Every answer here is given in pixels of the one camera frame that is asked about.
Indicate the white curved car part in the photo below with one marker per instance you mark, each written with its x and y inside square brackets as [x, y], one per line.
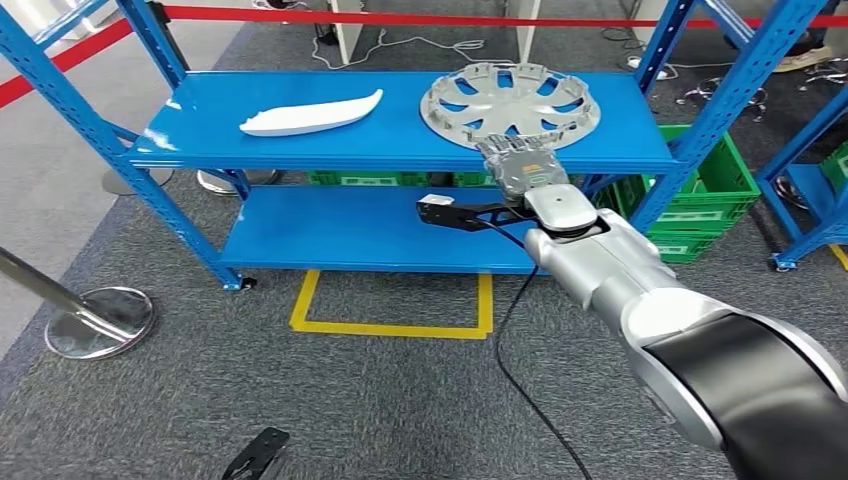
[305, 119]

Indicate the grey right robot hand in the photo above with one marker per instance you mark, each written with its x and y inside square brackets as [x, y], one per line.
[526, 169]

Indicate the red barrier belt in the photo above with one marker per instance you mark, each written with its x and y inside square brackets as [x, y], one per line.
[397, 16]
[66, 61]

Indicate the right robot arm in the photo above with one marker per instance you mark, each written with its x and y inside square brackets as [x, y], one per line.
[662, 285]

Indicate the chrome stanchion post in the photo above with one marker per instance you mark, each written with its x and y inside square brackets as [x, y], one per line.
[99, 324]

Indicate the silver wheel hubcap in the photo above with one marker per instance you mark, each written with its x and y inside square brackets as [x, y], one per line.
[510, 106]

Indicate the blue metal shelf rack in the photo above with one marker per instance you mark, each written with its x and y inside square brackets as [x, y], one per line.
[371, 228]
[815, 199]

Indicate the chrome chair base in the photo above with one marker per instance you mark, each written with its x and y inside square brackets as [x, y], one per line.
[722, 99]

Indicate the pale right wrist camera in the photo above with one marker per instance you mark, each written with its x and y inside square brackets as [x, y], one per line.
[437, 199]

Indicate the person's shoe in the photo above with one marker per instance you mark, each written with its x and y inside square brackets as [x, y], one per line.
[798, 61]

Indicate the green plastic crate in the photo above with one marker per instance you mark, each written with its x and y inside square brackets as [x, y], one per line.
[838, 166]
[474, 179]
[722, 172]
[368, 179]
[682, 246]

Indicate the wide white table leg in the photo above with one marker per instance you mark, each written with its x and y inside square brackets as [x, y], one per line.
[646, 16]

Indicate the chrome round stanchion base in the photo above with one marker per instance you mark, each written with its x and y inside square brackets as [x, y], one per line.
[792, 192]
[225, 182]

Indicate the white power strip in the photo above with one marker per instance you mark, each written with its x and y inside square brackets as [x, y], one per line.
[632, 63]

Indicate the thick black belt post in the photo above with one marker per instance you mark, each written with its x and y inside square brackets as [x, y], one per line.
[171, 40]

